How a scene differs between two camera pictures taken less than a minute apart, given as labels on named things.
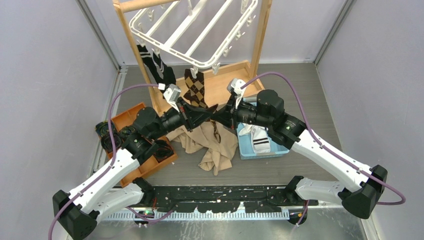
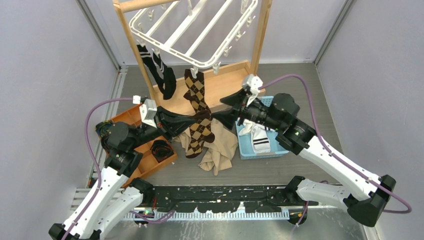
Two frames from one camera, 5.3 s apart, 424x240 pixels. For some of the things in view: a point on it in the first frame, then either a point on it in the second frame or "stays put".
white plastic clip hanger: (201, 32) stays put
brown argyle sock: (196, 93) stays put
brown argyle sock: (215, 131) to (200, 132)
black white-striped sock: (168, 73) stays put
